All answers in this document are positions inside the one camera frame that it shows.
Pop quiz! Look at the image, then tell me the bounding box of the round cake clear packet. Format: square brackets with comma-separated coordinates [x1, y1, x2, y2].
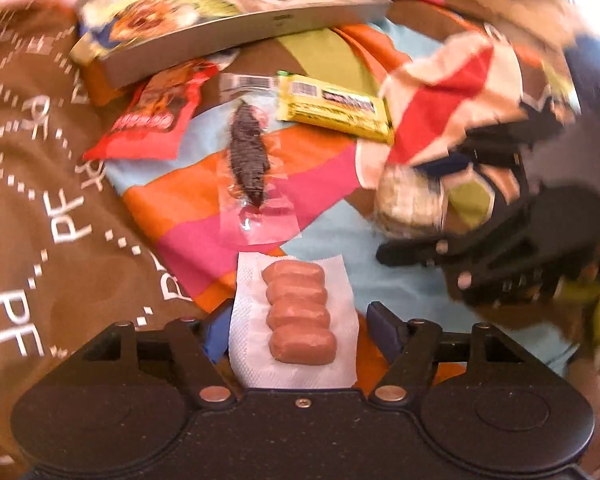
[375, 165, 448, 238]

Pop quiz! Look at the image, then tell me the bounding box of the pink sausages white packet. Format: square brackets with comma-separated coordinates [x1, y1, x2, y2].
[228, 252, 358, 389]

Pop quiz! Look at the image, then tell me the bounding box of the yellow snack bar packet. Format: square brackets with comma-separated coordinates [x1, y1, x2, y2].
[276, 72, 394, 145]

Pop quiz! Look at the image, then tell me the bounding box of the dark dried snack clear wrapper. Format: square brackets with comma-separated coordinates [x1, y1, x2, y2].
[218, 74, 300, 247]

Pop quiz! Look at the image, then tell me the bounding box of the red snack packet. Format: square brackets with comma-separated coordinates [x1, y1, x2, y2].
[83, 49, 239, 160]

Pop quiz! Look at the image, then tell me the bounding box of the gold jerky packet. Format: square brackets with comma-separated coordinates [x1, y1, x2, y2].
[109, 0, 200, 42]

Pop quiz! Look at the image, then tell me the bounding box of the brown PF patterned quilt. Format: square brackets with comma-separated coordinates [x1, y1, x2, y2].
[0, 1, 199, 479]

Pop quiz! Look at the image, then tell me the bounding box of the grey tray with cartoon liner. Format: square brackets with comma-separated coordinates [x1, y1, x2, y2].
[71, 0, 390, 88]

